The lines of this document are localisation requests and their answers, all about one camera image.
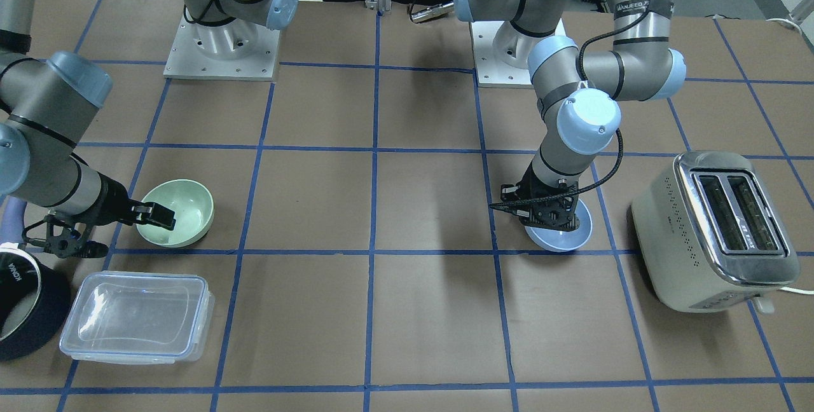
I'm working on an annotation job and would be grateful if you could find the blue bowl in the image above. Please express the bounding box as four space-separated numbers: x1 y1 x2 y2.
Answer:
525 200 593 252

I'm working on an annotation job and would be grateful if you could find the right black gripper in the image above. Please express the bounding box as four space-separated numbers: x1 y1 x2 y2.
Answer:
22 177 176 259

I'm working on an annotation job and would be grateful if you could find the dark blue saucepan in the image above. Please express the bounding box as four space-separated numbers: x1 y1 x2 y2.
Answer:
0 199 72 362

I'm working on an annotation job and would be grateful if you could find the green bowl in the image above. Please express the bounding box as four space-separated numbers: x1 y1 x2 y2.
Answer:
137 179 214 248

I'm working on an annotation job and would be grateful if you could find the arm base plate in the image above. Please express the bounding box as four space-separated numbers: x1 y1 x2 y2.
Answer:
470 21 540 88
163 18 281 82

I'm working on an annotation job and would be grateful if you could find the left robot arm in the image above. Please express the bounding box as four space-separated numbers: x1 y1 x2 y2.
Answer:
453 0 687 232

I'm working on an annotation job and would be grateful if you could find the clear plastic container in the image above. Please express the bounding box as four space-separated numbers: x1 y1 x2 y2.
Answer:
59 271 215 365

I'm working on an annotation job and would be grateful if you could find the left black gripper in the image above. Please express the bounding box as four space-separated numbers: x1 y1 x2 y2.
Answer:
488 165 579 231

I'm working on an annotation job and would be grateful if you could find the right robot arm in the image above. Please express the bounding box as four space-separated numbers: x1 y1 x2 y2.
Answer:
2 0 299 258

